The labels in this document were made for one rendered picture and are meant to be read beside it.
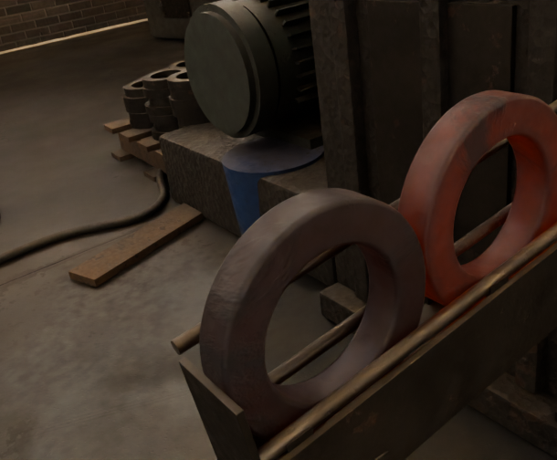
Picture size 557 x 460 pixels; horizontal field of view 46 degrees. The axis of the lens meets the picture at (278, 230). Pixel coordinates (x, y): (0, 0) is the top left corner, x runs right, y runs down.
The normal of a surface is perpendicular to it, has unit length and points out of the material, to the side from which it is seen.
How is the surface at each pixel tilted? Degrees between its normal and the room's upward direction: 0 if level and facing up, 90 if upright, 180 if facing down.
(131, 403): 0
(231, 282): 47
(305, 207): 5
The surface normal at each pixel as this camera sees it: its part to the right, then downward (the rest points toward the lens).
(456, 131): -0.52, -0.58
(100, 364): -0.13, -0.89
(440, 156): -0.66, -0.37
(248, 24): 0.32, -0.42
